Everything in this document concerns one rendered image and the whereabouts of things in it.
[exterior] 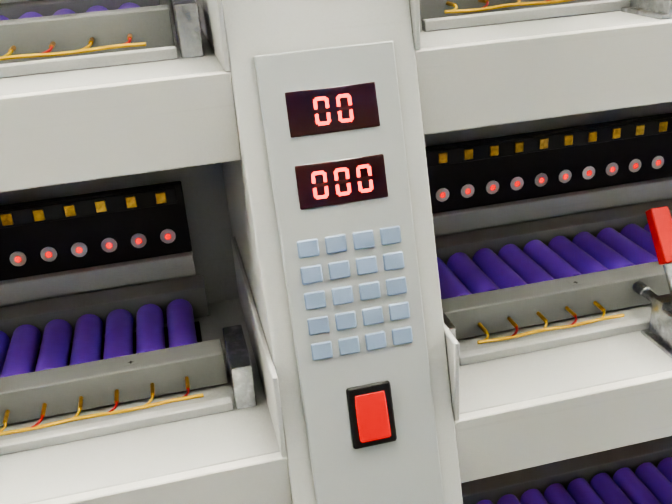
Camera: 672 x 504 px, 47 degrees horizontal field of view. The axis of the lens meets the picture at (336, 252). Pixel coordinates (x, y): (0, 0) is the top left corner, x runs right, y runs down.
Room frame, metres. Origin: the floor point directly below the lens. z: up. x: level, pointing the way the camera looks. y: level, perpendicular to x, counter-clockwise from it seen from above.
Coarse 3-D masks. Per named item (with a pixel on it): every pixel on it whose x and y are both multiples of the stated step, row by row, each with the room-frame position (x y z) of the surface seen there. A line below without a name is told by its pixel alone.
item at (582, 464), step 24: (600, 456) 0.60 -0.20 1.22; (624, 456) 0.59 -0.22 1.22; (648, 456) 0.60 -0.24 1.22; (480, 480) 0.58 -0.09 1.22; (504, 480) 0.58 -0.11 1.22; (528, 480) 0.58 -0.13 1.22; (552, 480) 0.58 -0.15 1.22; (576, 480) 0.58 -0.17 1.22; (600, 480) 0.58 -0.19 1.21; (624, 480) 0.57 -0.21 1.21; (648, 480) 0.57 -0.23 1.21
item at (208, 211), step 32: (160, 0) 0.57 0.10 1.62; (480, 128) 0.62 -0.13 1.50; (512, 128) 0.62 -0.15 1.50; (544, 128) 0.63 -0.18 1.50; (0, 192) 0.55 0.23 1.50; (32, 192) 0.55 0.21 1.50; (64, 192) 0.56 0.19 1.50; (192, 192) 0.57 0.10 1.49; (224, 192) 0.58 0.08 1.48; (192, 224) 0.57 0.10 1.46; (224, 224) 0.58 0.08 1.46; (512, 224) 0.62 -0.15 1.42; (224, 256) 0.58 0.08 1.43; (224, 288) 0.58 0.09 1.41
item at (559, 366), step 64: (576, 128) 0.60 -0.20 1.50; (640, 128) 0.60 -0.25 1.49; (448, 192) 0.58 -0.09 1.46; (512, 192) 0.60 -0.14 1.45; (576, 192) 0.61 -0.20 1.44; (640, 192) 0.62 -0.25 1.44; (448, 256) 0.57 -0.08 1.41; (512, 256) 0.55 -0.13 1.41; (576, 256) 0.54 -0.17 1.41; (640, 256) 0.54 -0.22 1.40; (448, 320) 0.45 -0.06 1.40; (512, 320) 0.48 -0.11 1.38; (576, 320) 0.47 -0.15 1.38; (640, 320) 0.48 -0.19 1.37; (512, 384) 0.43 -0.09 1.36; (576, 384) 0.42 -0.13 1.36; (640, 384) 0.42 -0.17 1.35; (512, 448) 0.41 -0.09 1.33; (576, 448) 0.42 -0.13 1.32
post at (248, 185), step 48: (240, 0) 0.38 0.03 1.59; (288, 0) 0.39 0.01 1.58; (336, 0) 0.39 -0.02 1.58; (384, 0) 0.40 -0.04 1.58; (240, 48) 0.38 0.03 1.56; (288, 48) 0.39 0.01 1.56; (240, 96) 0.38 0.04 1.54; (240, 144) 0.39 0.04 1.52; (240, 192) 0.44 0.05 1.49; (240, 240) 0.50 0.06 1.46; (432, 240) 0.40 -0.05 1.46; (432, 288) 0.40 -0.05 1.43; (288, 336) 0.38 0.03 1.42; (432, 336) 0.40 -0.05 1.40; (288, 384) 0.38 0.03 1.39; (432, 384) 0.40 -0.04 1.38; (288, 432) 0.38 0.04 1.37
